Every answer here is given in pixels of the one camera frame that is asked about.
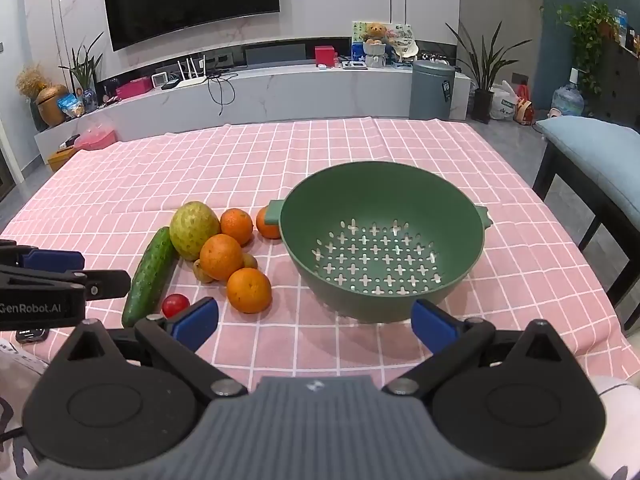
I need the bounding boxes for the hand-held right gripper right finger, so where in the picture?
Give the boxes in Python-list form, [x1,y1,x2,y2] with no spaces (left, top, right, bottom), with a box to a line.
[382,299,583,397]

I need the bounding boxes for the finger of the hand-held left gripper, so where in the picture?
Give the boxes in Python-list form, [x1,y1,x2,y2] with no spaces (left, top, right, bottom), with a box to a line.
[0,240,86,273]
[0,266,132,302]

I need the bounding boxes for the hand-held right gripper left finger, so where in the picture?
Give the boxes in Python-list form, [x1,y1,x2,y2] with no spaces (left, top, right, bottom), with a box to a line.
[47,297,248,397]

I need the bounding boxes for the red cherry tomato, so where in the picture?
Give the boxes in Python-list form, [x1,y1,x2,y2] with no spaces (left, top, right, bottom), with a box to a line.
[161,293,191,319]

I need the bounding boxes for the green cucumber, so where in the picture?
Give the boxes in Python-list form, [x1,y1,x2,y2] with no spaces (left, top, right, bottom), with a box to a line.
[121,226,178,328]

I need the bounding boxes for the orange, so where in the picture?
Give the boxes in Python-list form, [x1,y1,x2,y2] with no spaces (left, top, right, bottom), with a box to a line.
[199,234,244,282]
[220,208,254,247]
[256,206,282,240]
[226,267,273,315]

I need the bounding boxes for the yellow-green mango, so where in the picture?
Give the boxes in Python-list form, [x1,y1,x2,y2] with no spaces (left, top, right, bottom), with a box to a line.
[169,201,222,262]

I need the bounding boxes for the green colander bowl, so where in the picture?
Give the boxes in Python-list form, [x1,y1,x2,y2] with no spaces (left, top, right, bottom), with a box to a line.
[265,161,493,323]

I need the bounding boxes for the white printed cloth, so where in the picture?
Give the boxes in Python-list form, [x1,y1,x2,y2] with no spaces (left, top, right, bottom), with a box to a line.
[0,337,51,480]

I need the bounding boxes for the yellow box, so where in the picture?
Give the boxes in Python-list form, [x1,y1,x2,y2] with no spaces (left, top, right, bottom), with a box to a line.
[47,147,78,171]

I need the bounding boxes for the pink plastic container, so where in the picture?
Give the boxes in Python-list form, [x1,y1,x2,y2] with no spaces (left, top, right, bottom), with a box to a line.
[74,127,117,152]

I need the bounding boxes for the pink checkered tablecloth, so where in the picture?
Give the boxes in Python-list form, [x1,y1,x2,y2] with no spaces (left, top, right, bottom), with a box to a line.
[0,116,640,396]

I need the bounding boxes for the blue snack bag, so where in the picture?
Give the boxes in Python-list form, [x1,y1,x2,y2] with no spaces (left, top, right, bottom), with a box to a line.
[57,94,85,118]

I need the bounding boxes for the golden vase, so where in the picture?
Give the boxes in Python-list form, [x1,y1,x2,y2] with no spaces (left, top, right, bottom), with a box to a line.
[36,85,69,127]

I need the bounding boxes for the dried flower bunch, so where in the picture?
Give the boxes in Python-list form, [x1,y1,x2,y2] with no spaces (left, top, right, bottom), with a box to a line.
[16,64,48,101]

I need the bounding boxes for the pink box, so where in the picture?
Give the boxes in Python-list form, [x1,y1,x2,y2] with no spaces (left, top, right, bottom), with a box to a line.
[116,77,152,101]

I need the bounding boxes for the potted plant in patterned vase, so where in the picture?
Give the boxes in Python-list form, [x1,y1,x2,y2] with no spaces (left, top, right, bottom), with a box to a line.
[59,32,105,113]

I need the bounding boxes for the dark chair, blue cushion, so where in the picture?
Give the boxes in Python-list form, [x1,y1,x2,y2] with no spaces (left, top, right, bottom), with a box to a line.
[532,140,640,331]

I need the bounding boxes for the white router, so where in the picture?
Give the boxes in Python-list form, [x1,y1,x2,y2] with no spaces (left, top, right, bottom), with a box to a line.
[177,57,208,86]

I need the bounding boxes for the white plastic bag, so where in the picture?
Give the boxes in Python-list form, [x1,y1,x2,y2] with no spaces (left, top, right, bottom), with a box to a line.
[490,80,521,121]

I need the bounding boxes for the grey trash can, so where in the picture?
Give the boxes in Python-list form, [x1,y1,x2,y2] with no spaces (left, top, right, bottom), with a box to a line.
[409,60,457,122]

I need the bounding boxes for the red and white bag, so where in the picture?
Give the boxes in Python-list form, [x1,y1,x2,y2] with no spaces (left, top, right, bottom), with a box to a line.
[514,85,535,126]

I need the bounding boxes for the light blue seat cushion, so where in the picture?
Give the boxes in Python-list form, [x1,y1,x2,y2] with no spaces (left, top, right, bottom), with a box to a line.
[535,116,640,241]

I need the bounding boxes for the white marble television console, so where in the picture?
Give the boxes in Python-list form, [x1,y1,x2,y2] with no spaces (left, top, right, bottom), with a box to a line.
[34,62,473,161]

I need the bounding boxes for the long-leaved potted plant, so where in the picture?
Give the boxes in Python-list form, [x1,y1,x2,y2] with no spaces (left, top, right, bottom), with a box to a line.
[445,21,533,125]

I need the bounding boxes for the blue water jug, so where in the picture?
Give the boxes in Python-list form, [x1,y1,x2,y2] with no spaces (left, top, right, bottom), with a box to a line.
[552,70,585,117]

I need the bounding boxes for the black flat television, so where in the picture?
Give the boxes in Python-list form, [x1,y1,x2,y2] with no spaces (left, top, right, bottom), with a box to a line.
[101,0,281,52]

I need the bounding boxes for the brown teddy bear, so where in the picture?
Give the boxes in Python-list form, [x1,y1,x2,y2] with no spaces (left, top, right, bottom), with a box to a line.
[362,21,387,46]

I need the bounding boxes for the dark shelf unit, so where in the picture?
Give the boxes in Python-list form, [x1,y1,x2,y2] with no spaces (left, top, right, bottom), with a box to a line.
[590,35,640,131]

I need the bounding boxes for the leafy green potted plant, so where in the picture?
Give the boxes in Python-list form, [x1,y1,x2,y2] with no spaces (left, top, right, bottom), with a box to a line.
[555,2,618,96]

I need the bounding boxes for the black cables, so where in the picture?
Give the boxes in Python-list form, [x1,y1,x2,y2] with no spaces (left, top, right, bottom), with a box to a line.
[205,67,238,116]

